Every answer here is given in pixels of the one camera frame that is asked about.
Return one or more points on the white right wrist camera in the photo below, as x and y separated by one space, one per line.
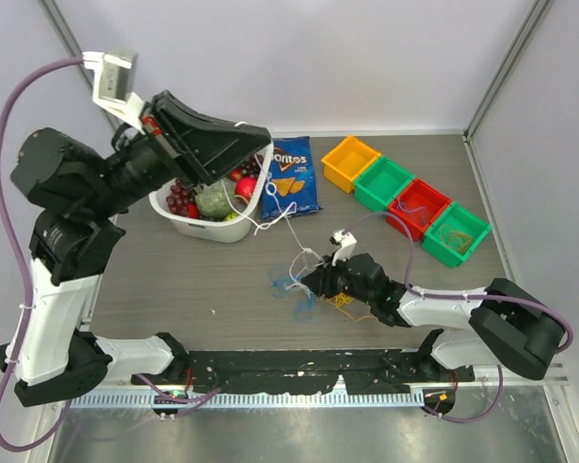
344 243

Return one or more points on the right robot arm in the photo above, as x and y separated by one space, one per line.
497 325

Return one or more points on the white slotted cable duct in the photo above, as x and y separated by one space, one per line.
337 398

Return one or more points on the green plastic bin far right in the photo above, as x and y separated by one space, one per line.
455 235

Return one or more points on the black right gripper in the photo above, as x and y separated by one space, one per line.
320 280

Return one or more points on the blue Doritos chip bag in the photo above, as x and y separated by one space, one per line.
291 179

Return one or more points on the red plastic bin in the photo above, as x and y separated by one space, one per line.
418 205

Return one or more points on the lower purple grape bunch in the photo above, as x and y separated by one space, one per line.
181 200

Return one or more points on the purple grape bunch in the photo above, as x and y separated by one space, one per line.
181 200
252 166

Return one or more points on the white fruit basket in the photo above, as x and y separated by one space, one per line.
225 231

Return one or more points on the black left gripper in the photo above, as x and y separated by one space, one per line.
206 149

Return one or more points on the upper purple grape bunch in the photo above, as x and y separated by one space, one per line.
252 166

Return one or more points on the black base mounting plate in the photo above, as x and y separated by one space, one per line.
308 372

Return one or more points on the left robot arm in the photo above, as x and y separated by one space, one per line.
79 193

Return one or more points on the small watermelon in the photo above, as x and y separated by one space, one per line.
214 201

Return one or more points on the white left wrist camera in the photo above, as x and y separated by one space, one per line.
114 73

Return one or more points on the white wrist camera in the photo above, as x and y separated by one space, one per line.
344 243
114 73

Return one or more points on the green plastic bin near yellow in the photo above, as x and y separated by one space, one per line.
380 184

